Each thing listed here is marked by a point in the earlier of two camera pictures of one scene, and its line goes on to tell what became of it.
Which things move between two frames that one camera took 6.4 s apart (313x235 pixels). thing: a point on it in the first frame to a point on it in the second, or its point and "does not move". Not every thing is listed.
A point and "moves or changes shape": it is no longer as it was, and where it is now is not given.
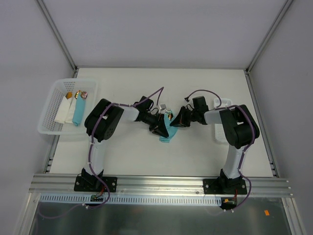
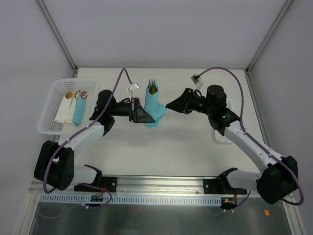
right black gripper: x=185 y=117 to x=187 y=101
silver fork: x=168 y=114 to x=150 y=84
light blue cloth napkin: x=171 y=130 moves or changes shape
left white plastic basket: x=48 y=124 does not move
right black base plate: x=224 y=186 does not move
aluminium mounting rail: x=64 y=184 does not move
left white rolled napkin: x=63 y=108 does not move
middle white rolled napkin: x=69 y=119 does not move
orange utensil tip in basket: x=69 y=95 does not move
